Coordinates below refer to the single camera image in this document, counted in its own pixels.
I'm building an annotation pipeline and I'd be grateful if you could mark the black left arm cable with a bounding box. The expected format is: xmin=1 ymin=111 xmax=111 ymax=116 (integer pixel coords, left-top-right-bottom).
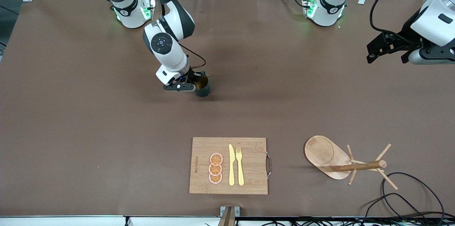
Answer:
xmin=370 ymin=0 xmax=439 ymax=42

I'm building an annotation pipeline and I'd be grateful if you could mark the metal bracket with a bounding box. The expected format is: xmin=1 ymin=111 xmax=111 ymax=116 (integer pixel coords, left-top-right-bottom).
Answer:
xmin=220 ymin=206 xmax=240 ymax=217

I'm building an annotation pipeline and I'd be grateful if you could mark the white table edge rail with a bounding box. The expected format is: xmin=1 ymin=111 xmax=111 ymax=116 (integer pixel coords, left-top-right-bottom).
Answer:
xmin=0 ymin=215 xmax=455 ymax=226

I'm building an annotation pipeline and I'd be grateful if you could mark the black cable bundle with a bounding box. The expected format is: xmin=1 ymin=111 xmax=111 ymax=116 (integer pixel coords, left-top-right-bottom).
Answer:
xmin=249 ymin=217 xmax=455 ymax=226

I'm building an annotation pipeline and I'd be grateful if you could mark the bamboo cutting board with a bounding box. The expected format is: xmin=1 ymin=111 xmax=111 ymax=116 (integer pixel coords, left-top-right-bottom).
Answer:
xmin=189 ymin=137 xmax=272 ymax=195

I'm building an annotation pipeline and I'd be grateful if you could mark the wooden mug tree stand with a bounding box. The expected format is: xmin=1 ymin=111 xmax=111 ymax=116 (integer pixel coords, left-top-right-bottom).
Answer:
xmin=305 ymin=135 xmax=398 ymax=190

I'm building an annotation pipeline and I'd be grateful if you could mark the teal cup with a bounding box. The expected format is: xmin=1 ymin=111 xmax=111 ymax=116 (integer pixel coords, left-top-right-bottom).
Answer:
xmin=194 ymin=73 xmax=210 ymax=97

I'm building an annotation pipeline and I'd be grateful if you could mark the yellow plastic fork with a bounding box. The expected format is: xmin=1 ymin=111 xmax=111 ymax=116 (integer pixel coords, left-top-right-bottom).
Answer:
xmin=236 ymin=147 xmax=245 ymax=186

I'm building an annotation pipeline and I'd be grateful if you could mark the yellow plastic knife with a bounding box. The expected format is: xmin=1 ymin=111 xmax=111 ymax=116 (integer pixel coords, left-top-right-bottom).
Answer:
xmin=229 ymin=144 xmax=235 ymax=186

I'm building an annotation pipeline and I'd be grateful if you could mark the black cable small loop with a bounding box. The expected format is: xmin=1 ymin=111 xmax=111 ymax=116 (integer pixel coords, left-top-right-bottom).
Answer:
xmin=363 ymin=193 xmax=425 ymax=226

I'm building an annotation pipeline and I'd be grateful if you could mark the black cable large loop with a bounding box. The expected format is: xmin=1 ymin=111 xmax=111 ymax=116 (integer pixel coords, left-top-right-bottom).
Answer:
xmin=381 ymin=172 xmax=445 ymax=225

